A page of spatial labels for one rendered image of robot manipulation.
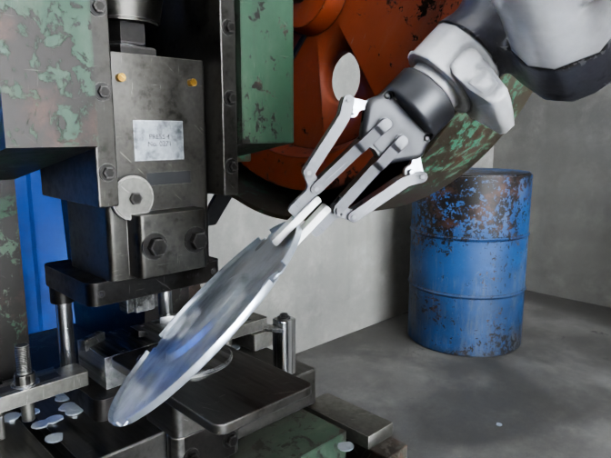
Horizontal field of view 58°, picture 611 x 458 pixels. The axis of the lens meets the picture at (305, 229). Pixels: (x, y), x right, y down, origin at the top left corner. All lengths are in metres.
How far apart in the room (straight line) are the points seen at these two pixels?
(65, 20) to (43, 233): 1.38
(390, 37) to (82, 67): 0.49
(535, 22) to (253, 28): 0.39
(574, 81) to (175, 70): 0.47
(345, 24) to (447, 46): 0.42
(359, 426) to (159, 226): 0.42
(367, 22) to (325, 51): 0.10
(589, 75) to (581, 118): 3.31
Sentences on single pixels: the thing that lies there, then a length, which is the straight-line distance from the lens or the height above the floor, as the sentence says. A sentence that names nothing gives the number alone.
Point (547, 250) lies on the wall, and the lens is 4.03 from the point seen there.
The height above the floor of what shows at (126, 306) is 0.83.
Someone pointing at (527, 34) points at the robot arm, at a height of 1.16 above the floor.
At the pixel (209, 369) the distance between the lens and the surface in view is 0.72.
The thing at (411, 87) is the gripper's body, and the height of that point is 1.12.
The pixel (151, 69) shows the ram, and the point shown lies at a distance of 0.75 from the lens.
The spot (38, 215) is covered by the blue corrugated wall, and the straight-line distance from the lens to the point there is 1.97.
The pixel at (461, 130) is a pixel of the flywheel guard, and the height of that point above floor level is 1.08.
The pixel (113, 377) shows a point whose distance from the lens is 0.82.
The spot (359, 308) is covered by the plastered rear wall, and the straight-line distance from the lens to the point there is 3.09.
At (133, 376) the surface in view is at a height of 0.78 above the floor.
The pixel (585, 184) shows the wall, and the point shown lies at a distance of 3.89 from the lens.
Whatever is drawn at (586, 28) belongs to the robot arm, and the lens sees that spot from 0.55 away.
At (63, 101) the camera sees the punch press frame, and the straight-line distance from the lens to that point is 0.65.
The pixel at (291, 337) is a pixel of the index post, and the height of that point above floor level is 0.77.
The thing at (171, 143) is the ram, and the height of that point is 1.06.
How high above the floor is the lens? 1.08
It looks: 10 degrees down
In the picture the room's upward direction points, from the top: straight up
